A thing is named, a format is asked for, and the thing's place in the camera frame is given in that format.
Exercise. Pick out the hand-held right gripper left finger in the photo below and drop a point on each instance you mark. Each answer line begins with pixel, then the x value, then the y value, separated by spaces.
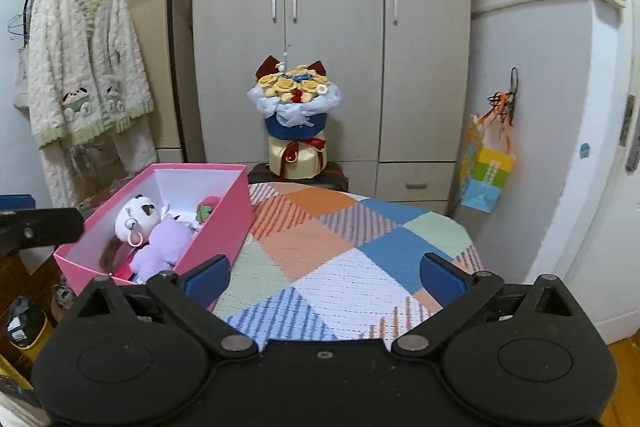
pixel 207 279

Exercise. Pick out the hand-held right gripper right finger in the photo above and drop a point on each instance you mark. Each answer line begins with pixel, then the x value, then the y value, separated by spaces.
pixel 442 277

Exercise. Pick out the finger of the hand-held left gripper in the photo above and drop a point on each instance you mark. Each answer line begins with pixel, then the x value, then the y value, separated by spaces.
pixel 45 227
pixel 17 202

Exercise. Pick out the pink cardboard box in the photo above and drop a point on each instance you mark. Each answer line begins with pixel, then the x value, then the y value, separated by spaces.
pixel 225 227

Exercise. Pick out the purple plush toy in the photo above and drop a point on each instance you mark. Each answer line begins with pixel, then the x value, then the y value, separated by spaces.
pixel 160 247

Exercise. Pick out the red strawberry plush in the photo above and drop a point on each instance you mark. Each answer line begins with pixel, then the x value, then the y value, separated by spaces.
pixel 206 209

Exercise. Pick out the red card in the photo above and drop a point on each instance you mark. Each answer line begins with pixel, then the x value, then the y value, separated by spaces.
pixel 125 271

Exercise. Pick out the panda plush toy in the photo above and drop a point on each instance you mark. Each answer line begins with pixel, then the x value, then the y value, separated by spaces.
pixel 135 214

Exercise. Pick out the colourful gift bag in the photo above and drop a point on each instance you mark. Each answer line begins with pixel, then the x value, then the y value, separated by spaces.
pixel 485 177

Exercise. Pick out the yellow plastic container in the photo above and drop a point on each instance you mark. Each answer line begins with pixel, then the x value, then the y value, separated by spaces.
pixel 37 337

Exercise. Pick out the cream fluffy pajama pants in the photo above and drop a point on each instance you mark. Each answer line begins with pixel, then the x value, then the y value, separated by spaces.
pixel 135 152

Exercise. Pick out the patchwork striped tablecloth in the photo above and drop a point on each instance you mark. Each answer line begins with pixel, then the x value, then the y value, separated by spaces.
pixel 325 257

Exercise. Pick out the canvas tote bag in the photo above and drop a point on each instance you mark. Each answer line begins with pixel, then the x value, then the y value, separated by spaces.
pixel 21 82

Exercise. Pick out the dark stool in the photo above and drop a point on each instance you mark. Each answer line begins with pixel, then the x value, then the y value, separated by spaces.
pixel 335 179

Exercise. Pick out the cream fluffy pajama jacket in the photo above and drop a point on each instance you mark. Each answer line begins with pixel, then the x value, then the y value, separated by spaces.
pixel 80 57

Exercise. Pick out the yellow flower bouquet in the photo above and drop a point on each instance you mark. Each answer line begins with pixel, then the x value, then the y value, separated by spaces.
pixel 295 122

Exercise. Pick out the beige wooden panel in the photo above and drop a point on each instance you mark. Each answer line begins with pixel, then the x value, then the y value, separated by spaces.
pixel 150 32

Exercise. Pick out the black clothes rack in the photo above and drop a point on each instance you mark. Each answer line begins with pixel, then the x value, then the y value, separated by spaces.
pixel 180 57

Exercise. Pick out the white door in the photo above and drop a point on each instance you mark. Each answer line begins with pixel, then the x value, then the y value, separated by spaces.
pixel 610 107

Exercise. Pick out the grey wardrobe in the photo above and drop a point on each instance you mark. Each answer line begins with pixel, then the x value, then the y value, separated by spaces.
pixel 340 7

